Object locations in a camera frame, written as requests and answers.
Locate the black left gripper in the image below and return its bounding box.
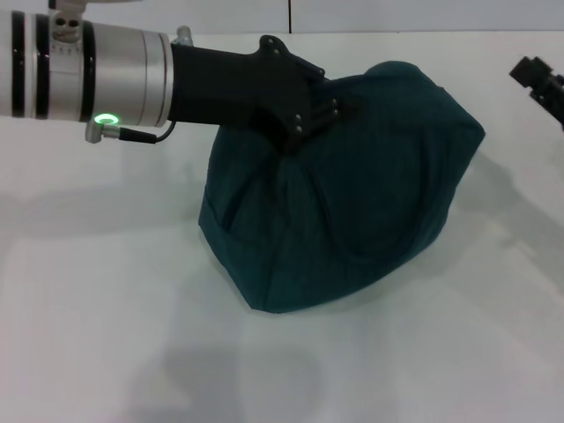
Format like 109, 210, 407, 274
169, 34, 366, 155

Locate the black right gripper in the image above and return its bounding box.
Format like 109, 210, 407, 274
508, 56, 564, 131

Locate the dark teal insulated lunch bag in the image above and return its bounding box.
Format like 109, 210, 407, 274
197, 59, 486, 315

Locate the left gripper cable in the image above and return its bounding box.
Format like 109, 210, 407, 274
84, 119, 177, 145

